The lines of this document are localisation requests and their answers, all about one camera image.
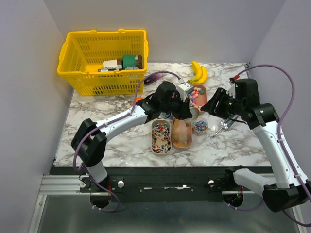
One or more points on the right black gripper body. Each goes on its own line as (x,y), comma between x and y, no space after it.
(227,105)

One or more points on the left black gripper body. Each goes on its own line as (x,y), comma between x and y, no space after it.
(177,105)

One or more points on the gold jar lid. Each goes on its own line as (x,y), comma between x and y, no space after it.
(195,114)

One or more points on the blue tray swirl lollipops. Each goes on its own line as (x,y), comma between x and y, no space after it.
(166,115)

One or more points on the metal candy scoop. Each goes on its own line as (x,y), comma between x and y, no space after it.
(225,124)

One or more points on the clear plastic jar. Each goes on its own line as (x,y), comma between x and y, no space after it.
(200,126)

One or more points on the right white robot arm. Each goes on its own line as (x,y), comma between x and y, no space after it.
(291,186)

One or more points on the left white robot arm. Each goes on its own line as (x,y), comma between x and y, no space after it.
(92,137)

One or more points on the pink tray star candies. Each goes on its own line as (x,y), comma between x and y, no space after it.
(198,98)

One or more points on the pink tray popsicle candies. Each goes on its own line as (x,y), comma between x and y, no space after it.
(182,134)

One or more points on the beige tray round lollipops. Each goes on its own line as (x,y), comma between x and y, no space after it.
(161,137)

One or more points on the yellow banana bunch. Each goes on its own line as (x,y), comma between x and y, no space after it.
(201,74)

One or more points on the purple eggplant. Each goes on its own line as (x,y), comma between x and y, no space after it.
(153,78)

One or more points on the green and brown package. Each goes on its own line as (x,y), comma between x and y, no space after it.
(132,62)

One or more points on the white and brown box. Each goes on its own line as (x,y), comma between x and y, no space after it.
(115,64)

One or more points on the black flat box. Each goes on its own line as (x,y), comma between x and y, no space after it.
(108,70)

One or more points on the yellow plastic shopping basket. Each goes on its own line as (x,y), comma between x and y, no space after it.
(82,58)

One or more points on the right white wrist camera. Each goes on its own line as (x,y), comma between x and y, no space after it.
(231,91)

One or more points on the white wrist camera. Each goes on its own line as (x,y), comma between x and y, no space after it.
(184,89)
(231,91)

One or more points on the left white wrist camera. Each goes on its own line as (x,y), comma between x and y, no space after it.
(184,89)

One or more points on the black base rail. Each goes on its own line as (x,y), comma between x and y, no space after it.
(157,184)

